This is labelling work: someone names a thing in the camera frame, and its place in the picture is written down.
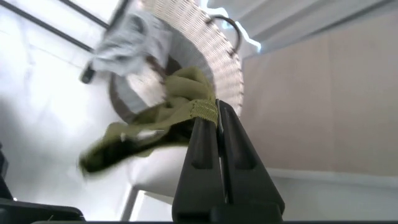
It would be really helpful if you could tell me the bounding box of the black clothes rack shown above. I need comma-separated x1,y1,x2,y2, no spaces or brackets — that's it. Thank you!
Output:
0,0,132,85

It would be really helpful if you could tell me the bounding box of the white curtain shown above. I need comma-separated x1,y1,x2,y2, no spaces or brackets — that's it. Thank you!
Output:
206,0,352,58

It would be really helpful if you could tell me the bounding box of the pale grey garment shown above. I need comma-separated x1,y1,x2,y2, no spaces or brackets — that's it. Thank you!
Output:
89,8,174,78

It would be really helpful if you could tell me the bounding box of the white laundry basket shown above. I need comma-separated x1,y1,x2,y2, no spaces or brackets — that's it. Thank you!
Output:
108,0,245,126

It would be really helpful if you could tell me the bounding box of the green shirt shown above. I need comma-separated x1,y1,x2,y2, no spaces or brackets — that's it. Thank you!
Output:
77,65,220,179

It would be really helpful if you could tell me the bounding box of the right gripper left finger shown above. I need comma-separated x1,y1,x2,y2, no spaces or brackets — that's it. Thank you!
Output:
172,116,225,222

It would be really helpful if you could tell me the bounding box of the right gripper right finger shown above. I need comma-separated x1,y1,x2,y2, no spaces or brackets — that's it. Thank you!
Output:
216,99,285,213

